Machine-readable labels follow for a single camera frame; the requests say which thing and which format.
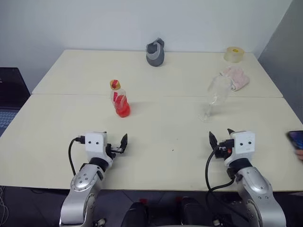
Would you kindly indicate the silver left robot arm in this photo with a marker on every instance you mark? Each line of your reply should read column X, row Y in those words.
column 81, row 182

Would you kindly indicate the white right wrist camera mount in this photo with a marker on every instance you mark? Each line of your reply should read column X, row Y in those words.
column 245, row 143

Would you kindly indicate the black smartphone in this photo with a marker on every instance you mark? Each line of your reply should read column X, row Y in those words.
column 296, row 139

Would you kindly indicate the clear tape roll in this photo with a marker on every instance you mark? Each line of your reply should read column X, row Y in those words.
column 234, row 56

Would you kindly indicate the dark laptop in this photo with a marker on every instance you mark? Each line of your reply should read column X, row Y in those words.
column 10, row 94

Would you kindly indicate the bottle with red liquid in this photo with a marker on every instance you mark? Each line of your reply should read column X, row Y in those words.
column 122, row 106

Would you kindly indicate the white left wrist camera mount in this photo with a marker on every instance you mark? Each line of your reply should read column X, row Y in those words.
column 94, row 144

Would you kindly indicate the dark rounded shape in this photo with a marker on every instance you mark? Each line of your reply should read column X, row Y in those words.
column 136, row 214
column 195, row 212

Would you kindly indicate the pink folded cloth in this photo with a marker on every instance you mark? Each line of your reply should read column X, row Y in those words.
column 237, row 79

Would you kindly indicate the clear wine glass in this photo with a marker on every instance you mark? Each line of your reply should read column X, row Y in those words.
column 217, row 92

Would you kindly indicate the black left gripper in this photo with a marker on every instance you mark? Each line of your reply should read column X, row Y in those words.
column 111, row 149

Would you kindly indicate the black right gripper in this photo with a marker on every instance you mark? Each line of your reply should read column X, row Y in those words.
column 223, row 150

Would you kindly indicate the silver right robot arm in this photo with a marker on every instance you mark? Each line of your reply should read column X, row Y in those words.
column 256, row 189

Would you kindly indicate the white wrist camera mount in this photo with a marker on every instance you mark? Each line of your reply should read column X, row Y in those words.
column 94, row 144
column 245, row 143

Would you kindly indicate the yellow bottle cap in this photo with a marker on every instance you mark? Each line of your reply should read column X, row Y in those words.
column 115, row 84

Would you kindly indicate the bystander bare hand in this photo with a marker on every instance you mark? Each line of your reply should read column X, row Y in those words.
column 300, row 154

